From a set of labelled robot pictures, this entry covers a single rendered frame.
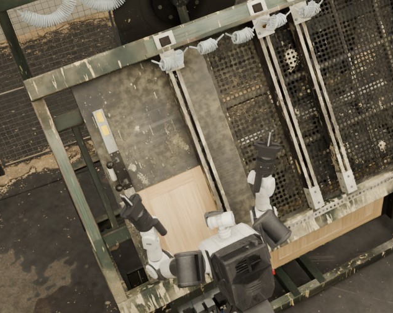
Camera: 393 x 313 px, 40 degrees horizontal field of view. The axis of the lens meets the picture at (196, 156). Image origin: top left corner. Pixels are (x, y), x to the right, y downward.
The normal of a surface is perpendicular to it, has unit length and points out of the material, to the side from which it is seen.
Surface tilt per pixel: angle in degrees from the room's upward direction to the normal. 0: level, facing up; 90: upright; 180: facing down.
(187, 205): 57
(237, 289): 82
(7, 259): 0
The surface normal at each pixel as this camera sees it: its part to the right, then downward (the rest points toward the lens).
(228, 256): -0.29, -0.89
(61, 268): -0.13, -0.73
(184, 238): 0.29, 0.08
